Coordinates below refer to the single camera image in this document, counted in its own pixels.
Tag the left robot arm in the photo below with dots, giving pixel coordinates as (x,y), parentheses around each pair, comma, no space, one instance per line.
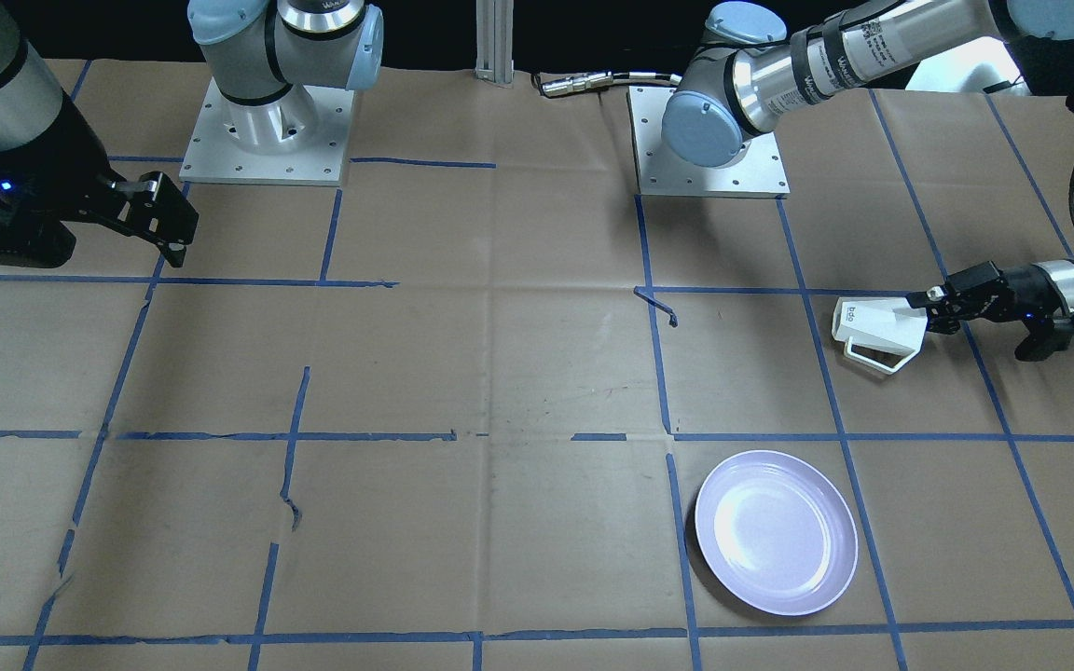
(748,72)

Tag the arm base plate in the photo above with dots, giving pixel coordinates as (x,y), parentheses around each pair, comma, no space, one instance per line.
(756,173)
(300,140)

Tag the metal cable connector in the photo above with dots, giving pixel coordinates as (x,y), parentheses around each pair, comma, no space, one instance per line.
(575,84)

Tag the aluminium frame post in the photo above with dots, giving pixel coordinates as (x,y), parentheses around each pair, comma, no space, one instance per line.
(494,42)

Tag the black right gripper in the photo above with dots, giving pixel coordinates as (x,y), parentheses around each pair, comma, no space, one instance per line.
(68,158)

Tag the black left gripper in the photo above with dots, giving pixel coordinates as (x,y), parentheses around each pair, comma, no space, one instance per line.
(1006,291)

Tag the white angular cup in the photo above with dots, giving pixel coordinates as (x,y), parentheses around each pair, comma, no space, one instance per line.
(880,333)

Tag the lavender plate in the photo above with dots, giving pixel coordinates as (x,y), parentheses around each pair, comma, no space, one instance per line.
(777,533)

